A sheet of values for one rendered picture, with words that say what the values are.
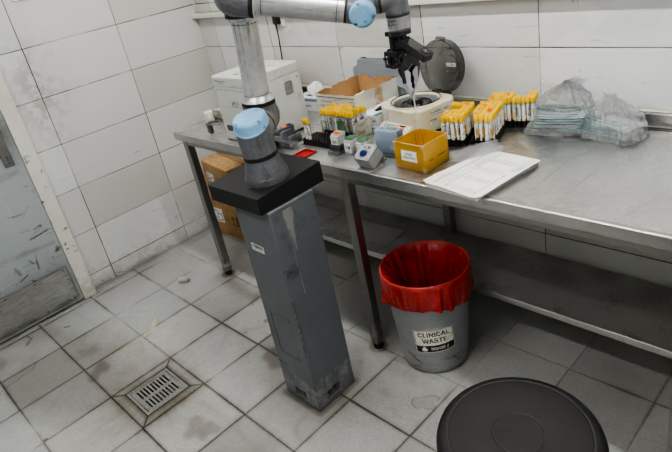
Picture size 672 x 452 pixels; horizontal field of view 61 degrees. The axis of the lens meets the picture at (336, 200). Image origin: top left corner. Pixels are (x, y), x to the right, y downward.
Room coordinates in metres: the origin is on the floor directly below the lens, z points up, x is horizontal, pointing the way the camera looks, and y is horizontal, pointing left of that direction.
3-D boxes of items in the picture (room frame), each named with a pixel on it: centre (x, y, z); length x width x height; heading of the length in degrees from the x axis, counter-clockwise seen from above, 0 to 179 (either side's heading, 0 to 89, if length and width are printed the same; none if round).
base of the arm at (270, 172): (1.81, 0.21, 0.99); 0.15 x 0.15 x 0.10
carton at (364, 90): (2.50, -0.19, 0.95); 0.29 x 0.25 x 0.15; 130
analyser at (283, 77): (2.53, 0.23, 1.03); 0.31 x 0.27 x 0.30; 40
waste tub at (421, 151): (1.82, -0.32, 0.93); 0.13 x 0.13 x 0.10; 38
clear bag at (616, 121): (1.73, -0.95, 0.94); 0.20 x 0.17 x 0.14; 21
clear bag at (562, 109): (1.88, -0.84, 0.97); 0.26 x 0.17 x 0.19; 56
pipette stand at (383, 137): (1.97, -0.23, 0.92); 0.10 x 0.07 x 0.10; 47
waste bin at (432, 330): (1.89, -0.28, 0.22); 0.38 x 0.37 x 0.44; 40
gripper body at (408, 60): (1.85, -0.30, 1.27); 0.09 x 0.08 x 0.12; 38
